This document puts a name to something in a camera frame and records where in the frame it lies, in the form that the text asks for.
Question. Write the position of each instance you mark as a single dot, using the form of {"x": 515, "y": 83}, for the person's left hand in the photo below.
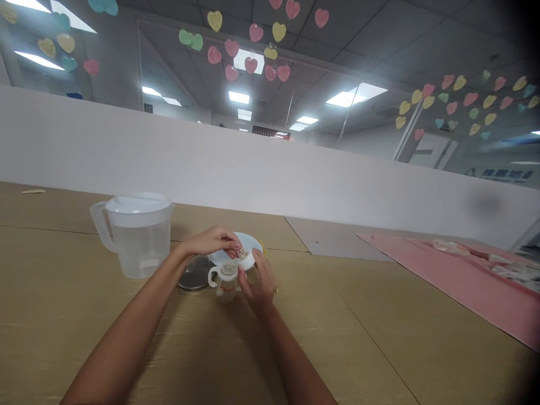
{"x": 206, "y": 241}

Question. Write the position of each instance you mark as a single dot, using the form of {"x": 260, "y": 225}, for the person's right hand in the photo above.
{"x": 263, "y": 287}

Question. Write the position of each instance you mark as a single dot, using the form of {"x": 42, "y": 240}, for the person's left fingers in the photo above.
{"x": 228, "y": 240}

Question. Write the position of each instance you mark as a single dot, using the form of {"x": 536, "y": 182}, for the white bottle cap with nipple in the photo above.
{"x": 246, "y": 259}

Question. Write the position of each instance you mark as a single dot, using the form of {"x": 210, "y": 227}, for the white bowl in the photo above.
{"x": 249, "y": 242}

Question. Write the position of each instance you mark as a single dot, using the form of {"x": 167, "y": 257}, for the round steel lid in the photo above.
{"x": 192, "y": 278}

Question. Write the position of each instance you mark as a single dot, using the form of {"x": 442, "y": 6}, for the clear water pitcher white lid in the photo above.
{"x": 139, "y": 236}

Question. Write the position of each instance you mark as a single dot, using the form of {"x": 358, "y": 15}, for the tan cardboard sheet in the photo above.
{"x": 401, "y": 329}
{"x": 55, "y": 206}
{"x": 59, "y": 303}

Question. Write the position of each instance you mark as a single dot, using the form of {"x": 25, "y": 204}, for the group of paper heart stickers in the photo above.
{"x": 63, "y": 42}
{"x": 253, "y": 46}
{"x": 468, "y": 105}

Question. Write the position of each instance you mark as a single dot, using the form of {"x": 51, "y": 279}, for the pale yellow paper piece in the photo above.
{"x": 33, "y": 191}

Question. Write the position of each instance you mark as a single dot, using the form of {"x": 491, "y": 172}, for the pink cloth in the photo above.
{"x": 464, "y": 287}

